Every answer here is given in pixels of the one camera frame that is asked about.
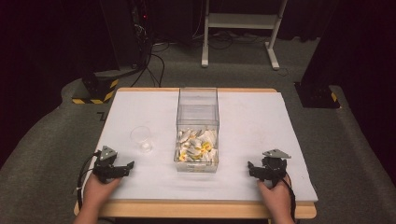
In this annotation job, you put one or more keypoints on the black yellow striped stand base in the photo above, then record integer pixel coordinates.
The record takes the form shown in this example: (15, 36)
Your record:
(98, 88)

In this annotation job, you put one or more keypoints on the wooden table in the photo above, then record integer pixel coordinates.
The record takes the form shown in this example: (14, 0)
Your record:
(193, 211)

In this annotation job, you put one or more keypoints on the black equipment cabinet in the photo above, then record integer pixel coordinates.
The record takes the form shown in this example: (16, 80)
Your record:
(124, 31)

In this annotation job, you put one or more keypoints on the clear plastic box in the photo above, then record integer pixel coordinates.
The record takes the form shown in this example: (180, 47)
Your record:
(197, 112)

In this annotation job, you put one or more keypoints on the person's left hand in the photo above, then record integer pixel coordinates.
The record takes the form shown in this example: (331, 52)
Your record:
(98, 194)

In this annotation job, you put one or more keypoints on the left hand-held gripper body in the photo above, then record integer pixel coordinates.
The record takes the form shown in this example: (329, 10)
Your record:
(105, 161)

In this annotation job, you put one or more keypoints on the person's right hand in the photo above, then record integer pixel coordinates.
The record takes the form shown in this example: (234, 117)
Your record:
(275, 199)

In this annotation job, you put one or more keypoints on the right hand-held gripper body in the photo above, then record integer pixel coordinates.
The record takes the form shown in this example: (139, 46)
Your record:
(274, 166)

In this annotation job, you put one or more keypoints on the clear plastic cup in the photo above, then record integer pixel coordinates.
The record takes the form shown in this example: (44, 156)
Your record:
(141, 138)

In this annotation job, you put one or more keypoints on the pile of white yellow packets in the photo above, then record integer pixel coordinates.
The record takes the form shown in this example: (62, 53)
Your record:
(196, 146)

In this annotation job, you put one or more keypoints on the white metal stand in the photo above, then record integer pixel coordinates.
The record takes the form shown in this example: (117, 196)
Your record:
(239, 20)

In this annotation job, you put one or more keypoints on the white foam mat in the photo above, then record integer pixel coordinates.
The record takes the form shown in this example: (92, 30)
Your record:
(249, 130)

